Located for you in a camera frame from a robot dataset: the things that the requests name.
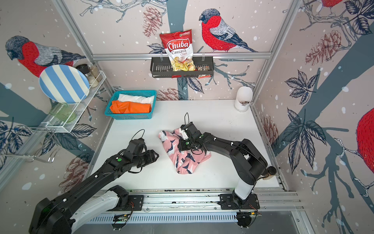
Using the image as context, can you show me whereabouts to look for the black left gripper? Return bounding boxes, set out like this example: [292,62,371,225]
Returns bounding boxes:
[133,149,161,168]

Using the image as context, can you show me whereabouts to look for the pink patterned cloth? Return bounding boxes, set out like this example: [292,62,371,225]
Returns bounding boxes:
[158,128,211,175]

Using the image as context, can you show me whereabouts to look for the orange cloth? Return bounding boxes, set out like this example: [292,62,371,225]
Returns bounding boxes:
[110,100,152,114]

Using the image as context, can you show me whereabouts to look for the white shorts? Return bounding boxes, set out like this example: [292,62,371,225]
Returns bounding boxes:
[117,94,154,104]

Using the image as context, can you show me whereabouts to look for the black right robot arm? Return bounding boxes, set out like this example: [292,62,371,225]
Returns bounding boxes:
[178,122,269,203]

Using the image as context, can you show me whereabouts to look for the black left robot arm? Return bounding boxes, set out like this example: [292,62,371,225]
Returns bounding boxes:
[29,138,159,234]

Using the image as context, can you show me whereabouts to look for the teal plastic basket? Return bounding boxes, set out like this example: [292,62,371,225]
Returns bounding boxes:
[105,90,157,120]

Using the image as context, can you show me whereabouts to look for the white mannequin head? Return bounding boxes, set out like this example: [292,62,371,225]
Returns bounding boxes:
[234,86,253,112]

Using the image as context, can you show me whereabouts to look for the green glass cup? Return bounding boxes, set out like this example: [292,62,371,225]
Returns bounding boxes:
[50,103,77,123]

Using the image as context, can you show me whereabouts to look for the beige spice jar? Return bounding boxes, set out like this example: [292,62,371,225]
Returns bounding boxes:
[87,64,102,88]

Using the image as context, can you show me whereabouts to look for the red Chuba chips bag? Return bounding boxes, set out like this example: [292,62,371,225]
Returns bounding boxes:
[160,29,196,72]

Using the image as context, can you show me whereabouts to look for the blue white striped plate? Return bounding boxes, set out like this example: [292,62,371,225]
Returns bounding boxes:
[39,65,90,104]

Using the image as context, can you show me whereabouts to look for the dark lid spice jar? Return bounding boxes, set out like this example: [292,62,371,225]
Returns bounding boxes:
[76,64,92,77]

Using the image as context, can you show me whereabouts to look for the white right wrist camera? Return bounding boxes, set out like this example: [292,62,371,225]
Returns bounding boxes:
[179,128,189,140]

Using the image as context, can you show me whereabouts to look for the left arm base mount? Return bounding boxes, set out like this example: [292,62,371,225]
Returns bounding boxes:
[108,185,144,211]

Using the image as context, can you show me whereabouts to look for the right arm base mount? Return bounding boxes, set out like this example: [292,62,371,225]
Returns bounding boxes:
[217,193,260,210]

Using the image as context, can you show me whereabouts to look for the clear acrylic wall shelf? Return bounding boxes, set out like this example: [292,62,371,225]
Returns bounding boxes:
[45,71,107,133]

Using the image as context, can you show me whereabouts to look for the black wire hanging basket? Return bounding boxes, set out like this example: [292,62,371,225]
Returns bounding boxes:
[150,56,214,79]

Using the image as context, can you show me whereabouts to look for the metal wire rack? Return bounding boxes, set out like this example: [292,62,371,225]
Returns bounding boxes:
[1,125,62,166]

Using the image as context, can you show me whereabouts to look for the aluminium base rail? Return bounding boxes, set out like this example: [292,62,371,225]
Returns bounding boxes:
[129,188,305,213]

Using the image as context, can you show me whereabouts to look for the aluminium frame crossbar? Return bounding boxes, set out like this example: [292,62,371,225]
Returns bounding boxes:
[91,52,272,61]

